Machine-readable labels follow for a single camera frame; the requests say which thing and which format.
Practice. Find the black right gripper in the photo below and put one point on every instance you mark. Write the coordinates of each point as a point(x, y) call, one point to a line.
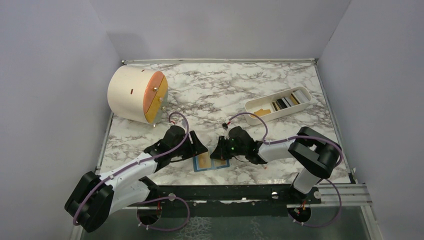
point(220, 152)

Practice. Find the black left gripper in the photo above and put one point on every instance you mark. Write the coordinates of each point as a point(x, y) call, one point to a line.
point(198, 147)

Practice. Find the blue card holder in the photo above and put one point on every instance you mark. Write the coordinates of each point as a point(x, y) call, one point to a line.
point(216, 163)

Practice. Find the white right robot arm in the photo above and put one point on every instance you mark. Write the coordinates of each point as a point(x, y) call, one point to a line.
point(316, 153)

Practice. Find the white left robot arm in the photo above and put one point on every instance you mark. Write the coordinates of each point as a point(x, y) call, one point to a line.
point(112, 185)

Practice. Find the yellow card in tray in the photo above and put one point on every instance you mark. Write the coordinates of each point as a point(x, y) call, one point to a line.
point(262, 112)

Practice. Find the grey card stack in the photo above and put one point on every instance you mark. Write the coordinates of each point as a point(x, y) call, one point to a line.
point(296, 97)

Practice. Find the cream oblong plastic tray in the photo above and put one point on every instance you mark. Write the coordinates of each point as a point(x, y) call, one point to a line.
point(265, 103)

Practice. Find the cream cylinder orange lid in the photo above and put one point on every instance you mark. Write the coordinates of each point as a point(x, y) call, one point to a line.
point(138, 94)

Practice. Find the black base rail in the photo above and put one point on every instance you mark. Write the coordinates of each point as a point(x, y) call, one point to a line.
point(178, 201)

